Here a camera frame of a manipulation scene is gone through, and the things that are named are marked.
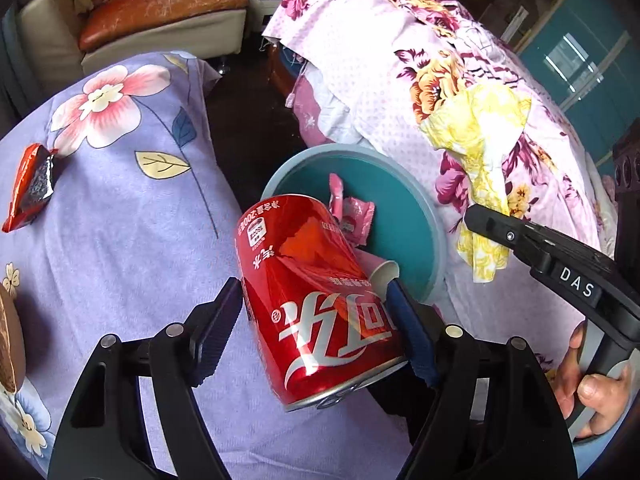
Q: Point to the purple floral blanket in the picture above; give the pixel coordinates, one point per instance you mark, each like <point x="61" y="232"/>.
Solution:
<point x="125" y="260"/>

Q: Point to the red soda can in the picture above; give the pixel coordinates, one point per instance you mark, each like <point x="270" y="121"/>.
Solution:
<point x="310" y="320"/>

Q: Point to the pink floral bedsheet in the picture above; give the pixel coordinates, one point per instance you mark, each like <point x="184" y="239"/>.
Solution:
<point x="390" y="60"/>

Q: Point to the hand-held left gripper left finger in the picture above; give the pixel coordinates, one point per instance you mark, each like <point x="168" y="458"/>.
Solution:
<point x="217" y="340"/>

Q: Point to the teal cabinet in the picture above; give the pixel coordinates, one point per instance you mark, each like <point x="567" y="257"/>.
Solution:
<point x="575" y="50"/>

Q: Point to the paper cup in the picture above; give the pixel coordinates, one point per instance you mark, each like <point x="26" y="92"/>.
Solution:
<point x="385" y="275"/>

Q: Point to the pink stick wrapper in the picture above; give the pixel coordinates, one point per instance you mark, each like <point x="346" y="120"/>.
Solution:
<point x="336" y="195"/>

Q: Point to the cream armchair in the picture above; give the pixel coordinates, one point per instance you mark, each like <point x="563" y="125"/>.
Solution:
<point x="45" y="20"/>

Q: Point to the grey-blue curtain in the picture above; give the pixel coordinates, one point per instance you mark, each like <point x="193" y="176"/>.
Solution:
<point x="10" y="70"/>

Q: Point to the yellow patterned napkin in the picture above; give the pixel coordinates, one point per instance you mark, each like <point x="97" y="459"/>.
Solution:
<point x="475" y="135"/>

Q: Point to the red foil wrapper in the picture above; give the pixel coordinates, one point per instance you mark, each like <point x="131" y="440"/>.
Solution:
<point x="30" y="190"/>

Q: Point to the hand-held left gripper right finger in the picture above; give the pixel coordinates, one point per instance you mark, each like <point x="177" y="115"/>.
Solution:
<point x="415" y="340"/>

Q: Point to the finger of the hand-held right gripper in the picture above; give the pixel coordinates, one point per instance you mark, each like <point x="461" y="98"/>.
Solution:
<point x="500" y="230"/>

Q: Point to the pink candy wrapper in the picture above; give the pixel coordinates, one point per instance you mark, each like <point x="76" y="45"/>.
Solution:
<point x="359" y="220"/>

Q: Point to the brown white wrapper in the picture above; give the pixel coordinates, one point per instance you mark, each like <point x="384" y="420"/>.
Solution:
<point x="10" y="340"/>

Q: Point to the orange seat cushion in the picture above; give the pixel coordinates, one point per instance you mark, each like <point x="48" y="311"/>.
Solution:
<point x="160" y="10"/>

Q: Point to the teal plastic bin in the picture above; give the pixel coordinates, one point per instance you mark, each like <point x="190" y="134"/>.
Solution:
<point x="400" y="220"/>

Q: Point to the person's right hand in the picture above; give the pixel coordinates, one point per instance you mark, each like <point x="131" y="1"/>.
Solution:
<point x="605" y="395"/>

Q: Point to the pink bed skirt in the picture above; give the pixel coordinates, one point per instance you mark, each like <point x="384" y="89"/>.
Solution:
<point x="325" y="115"/>

